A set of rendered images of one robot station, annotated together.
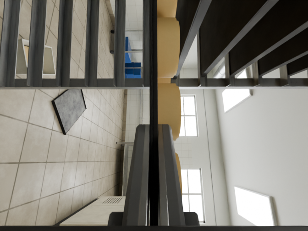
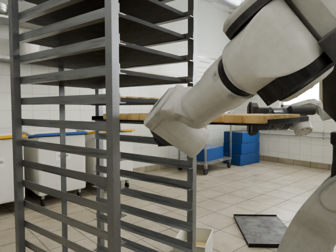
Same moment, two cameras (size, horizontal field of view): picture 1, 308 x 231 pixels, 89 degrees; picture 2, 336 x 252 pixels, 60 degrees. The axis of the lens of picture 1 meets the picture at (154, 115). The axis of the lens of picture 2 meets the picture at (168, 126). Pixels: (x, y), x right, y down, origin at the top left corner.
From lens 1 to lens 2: 75 cm
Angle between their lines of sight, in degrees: 32
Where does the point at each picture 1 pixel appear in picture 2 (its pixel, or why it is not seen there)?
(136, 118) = (325, 144)
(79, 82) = (189, 174)
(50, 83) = (190, 196)
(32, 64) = (177, 206)
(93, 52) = (170, 161)
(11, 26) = (155, 218)
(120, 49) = not seen: hidden behind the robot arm
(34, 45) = (165, 203)
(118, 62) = not seen: hidden behind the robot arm
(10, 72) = (182, 224)
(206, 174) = not seen: outside the picture
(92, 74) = (184, 163)
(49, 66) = (203, 232)
